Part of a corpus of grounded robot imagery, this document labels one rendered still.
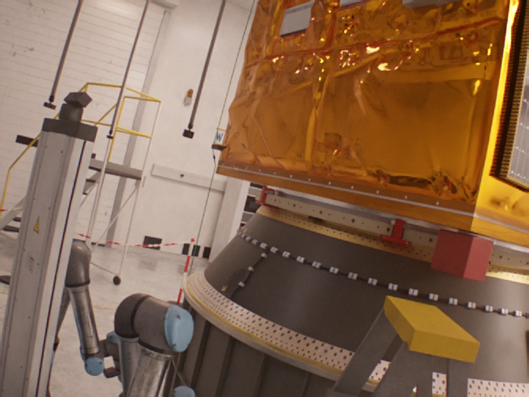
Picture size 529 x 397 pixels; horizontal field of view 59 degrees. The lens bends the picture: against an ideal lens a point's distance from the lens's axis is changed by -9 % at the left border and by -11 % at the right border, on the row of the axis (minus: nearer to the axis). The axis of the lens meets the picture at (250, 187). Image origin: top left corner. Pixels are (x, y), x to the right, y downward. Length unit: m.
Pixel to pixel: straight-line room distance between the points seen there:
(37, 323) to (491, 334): 1.59
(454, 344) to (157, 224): 9.17
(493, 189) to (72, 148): 1.28
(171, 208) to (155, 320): 8.74
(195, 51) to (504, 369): 8.98
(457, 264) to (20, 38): 8.53
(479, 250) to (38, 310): 1.36
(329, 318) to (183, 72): 8.48
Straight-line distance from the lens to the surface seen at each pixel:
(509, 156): 1.72
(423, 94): 1.88
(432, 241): 2.01
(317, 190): 2.28
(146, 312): 1.41
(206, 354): 2.29
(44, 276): 1.46
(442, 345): 1.11
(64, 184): 1.41
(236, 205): 9.71
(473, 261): 1.72
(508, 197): 1.81
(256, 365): 2.05
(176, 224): 10.20
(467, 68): 1.78
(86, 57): 9.50
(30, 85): 9.33
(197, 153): 10.18
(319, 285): 2.02
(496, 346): 2.08
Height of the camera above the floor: 1.72
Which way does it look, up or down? level
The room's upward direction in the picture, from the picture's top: 14 degrees clockwise
